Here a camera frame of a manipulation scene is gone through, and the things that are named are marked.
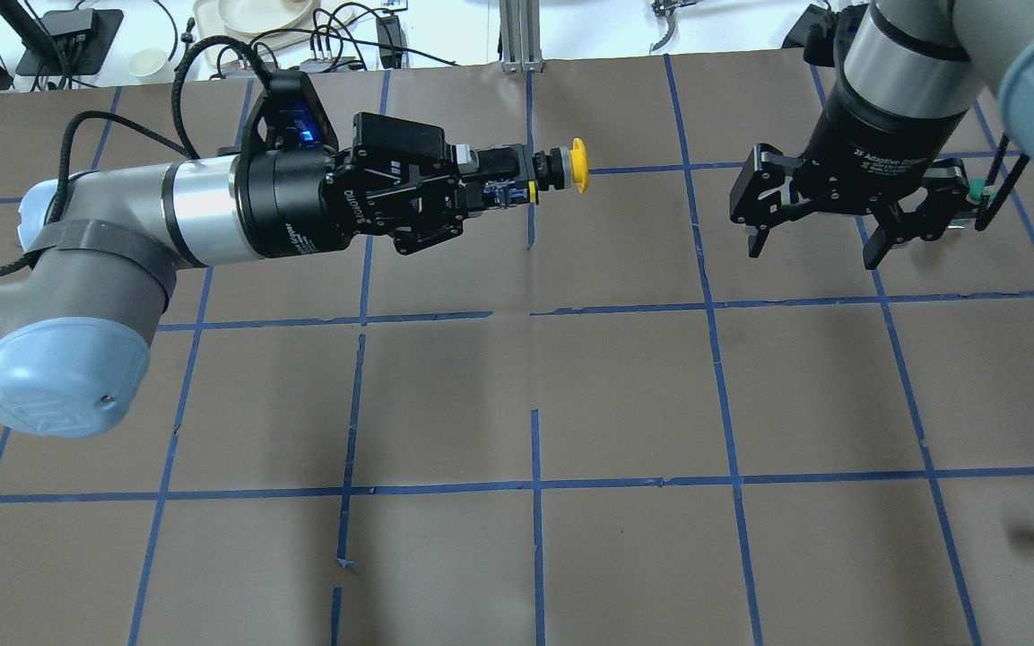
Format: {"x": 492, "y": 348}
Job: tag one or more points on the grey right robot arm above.
{"x": 906, "y": 74}

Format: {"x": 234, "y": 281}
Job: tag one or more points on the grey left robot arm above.
{"x": 76, "y": 335}

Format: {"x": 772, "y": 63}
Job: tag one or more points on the aluminium extrusion post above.
{"x": 520, "y": 37}

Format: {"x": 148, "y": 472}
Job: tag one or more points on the black stand base plate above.
{"x": 75, "y": 41}

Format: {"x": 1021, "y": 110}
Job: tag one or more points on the metal hook tool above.
{"x": 674, "y": 17}

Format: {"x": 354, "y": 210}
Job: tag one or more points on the beige tray with plates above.
{"x": 288, "y": 22}

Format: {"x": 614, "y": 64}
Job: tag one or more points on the small white cup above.
{"x": 148, "y": 65}

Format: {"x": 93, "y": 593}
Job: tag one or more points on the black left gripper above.
{"x": 288, "y": 202}

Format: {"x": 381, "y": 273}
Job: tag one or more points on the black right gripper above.
{"x": 875, "y": 135}

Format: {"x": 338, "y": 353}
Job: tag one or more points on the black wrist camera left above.
{"x": 288, "y": 116}

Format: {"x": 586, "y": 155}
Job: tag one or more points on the black power adapter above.
{"x": 390, "y": 38}

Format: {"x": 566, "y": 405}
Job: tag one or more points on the yellow push button switch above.
{"x": 560, "y": 168}

